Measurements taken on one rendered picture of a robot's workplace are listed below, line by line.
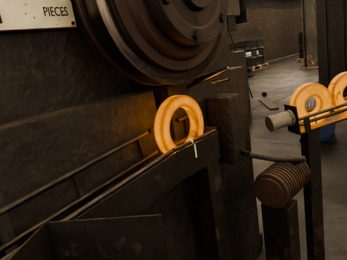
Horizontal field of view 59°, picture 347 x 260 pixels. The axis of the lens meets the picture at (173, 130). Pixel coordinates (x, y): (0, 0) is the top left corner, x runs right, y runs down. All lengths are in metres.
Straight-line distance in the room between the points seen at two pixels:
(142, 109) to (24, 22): 0.36
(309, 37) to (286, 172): 8.69
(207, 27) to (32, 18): 0.41
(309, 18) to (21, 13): 9.20
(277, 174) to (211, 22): 0.53
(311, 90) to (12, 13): 0.95
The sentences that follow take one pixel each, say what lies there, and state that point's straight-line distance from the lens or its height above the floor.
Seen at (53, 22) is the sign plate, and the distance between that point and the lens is 0.80.
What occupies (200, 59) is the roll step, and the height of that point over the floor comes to 0.94.
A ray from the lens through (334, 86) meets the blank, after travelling 1.27.
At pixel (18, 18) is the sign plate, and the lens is 0.77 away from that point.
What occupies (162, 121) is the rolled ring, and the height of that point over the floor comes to 0.79.
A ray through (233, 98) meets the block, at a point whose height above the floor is 0.79.
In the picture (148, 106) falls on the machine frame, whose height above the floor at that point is 0.83.
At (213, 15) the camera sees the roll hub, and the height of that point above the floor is 1.04.
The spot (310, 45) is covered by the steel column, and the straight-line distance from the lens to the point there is 9.71.
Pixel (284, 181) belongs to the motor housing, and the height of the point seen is 0.51.
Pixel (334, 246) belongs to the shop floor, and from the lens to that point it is 1.68.
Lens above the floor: 0.96
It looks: 14 degrees down
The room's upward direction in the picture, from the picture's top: 9 degrees counter-clockwise
